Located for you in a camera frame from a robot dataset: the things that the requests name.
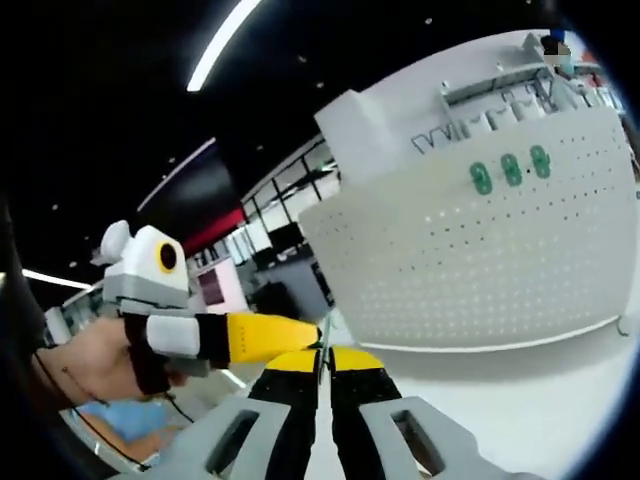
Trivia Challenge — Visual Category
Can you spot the grey metal wall shelf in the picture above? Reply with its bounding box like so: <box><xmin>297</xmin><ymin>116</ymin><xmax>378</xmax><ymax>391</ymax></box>
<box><xmin>439</xmin><ymin>47</ymin><xmax>601</xmax><ymax>109</ymax></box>

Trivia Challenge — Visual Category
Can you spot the thin wrist bracelet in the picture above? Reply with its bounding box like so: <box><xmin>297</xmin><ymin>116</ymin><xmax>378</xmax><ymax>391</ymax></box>
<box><xmin>59</xmin><ymin>366</ymin><xmax>110</xmax><ymax>406</ymax></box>

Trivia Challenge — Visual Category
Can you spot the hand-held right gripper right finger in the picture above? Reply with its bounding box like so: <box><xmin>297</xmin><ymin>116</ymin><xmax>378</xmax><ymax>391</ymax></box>
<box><xmin>327</xmin><ymin>345</ymin><xmax>546</xmax><ymax>480</ymax></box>

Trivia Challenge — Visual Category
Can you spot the person's left hand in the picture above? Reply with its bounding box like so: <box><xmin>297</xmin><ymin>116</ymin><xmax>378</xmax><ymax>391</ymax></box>
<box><xmin>67</xmin><ymin>318</ymin><xmax>147</xmax><ymax>402</ymax></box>

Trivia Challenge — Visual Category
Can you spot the large black overhead panel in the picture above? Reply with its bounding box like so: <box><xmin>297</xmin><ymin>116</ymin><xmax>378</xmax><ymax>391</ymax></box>
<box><xmin>137</xmin><ymin>137</ymin><xmax>247</xmax><ymax>254</ymax></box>

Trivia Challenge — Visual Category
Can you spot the white perforated mounting plate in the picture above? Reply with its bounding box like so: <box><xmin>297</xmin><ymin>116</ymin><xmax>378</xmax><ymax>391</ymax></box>
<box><xmin>298</xmin><ymin>104</ymin><xmax>632</xmax><ymax>351</ymax></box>

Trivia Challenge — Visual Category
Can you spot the pink display panel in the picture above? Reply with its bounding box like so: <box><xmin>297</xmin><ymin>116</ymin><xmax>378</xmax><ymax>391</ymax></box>
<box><xmin>196</xmin><ymin>263</ymin><xmax>247</xmax><ymax>317</ymax></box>

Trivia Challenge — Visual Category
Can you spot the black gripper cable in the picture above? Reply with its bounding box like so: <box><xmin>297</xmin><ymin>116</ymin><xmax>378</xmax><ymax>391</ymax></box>
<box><xmin>33</xmin><ymin>349</ymin><xmax>197</xmax><ymax>472</ymax></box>

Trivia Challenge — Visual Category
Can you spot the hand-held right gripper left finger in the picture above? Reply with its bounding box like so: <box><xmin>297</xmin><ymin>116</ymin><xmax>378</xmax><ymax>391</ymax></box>
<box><xmin>107</xmin><ymin>347</ymin><xmax>321</xmax><ymax>480</ymax></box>

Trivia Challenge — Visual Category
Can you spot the white lettered display stand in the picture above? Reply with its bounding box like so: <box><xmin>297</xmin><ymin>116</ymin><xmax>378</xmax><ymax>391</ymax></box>
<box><xmin>313</xmin><ymin>29</ymin><xmax>626</xmax><ymax>187</ymax></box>

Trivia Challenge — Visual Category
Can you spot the long ceiling light strip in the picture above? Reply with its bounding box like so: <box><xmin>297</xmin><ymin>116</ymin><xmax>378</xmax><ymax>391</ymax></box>
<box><xmin>22</xmin><ymin>268</ymin><xmax>94</xmax><ymax>292</ymax></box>
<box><xmin>186</xmin><ymin>0</ymin><xmax>265</xmax><ymax>93</ymax></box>

